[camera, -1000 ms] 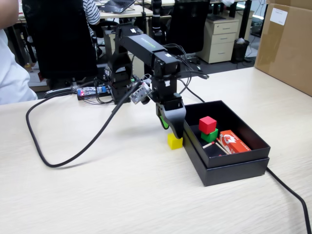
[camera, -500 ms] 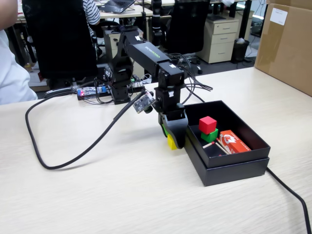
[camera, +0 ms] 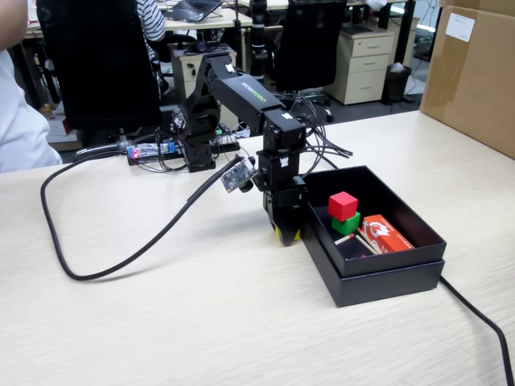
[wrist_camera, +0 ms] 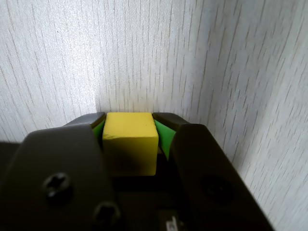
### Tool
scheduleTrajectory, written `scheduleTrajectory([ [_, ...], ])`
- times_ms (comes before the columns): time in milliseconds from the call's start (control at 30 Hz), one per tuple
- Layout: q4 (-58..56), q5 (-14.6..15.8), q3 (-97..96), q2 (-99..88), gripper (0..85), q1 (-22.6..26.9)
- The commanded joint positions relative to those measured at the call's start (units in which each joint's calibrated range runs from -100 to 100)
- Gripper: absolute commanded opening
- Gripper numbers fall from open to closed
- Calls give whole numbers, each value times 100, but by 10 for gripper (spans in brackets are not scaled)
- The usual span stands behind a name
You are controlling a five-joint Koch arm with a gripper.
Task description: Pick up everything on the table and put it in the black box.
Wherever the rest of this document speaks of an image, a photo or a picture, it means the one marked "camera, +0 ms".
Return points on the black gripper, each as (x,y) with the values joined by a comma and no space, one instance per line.
(277,169)

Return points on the yellow wooden cube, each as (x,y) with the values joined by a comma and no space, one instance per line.
(298,235)

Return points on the red wooden cube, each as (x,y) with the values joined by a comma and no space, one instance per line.
(342,206)

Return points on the green wooden cube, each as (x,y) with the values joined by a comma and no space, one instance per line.
(346,226)

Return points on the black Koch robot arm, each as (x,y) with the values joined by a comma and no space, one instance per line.
(245,98)

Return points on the black cardboard box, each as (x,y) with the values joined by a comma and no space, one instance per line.
(402,209)

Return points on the large brown cardboard box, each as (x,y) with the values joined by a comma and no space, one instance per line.
(470,80)

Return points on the red tipped wooden match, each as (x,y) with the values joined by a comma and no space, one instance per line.
(365,244)
(344,240)
(368,240)

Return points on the orange matchbox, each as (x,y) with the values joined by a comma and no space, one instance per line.
(392,239)

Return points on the controller board with red light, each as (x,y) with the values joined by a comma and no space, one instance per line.
(151,150)

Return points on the beige three drawer cabinet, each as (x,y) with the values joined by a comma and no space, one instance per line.
(362,68)

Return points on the black pole with white bands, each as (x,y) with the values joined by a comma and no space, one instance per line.
(257,48)

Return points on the black office chair with castors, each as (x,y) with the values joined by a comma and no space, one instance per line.
(310,44)

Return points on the black trash bin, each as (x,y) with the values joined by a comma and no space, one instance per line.
(396,84)

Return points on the beige office desk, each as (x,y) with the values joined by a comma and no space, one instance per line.
(225,20)

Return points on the black laptop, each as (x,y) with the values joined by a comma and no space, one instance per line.
(193,10)

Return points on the stacked white boxes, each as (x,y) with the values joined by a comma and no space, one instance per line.
(60,128)

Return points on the large black mesh office chair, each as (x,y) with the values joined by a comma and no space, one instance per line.
(100,64)

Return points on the person in striped shirt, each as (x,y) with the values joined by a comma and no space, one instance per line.
(153,20)

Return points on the person in white shirt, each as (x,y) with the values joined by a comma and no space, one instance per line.
(20,120)

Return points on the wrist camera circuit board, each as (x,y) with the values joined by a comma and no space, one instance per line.
(237,177)

